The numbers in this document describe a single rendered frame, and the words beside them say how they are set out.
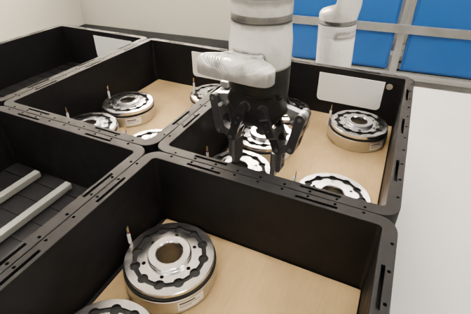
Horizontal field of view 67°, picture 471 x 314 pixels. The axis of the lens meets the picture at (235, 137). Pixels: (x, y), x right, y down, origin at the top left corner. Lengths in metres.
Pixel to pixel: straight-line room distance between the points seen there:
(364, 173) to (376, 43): 1.97
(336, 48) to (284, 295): 0.65
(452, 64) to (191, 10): 2.41
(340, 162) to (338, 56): 0.38
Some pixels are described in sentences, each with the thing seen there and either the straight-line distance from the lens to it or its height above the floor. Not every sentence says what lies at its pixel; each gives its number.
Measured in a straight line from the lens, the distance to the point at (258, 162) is 0.55.
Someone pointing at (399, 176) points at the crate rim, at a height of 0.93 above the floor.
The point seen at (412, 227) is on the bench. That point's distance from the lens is 0.74.
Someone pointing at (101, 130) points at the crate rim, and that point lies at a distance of 0.53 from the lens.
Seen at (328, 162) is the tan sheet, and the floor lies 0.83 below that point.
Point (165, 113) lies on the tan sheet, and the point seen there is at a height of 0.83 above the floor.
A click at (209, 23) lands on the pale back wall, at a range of 3.78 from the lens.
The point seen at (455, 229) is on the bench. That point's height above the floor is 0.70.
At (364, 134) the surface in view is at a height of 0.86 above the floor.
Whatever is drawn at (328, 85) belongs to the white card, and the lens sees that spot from 0.75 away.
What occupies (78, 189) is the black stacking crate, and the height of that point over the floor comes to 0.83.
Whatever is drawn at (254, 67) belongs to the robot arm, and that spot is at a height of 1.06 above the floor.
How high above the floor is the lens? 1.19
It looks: 32 degrees down
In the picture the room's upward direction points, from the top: straight up
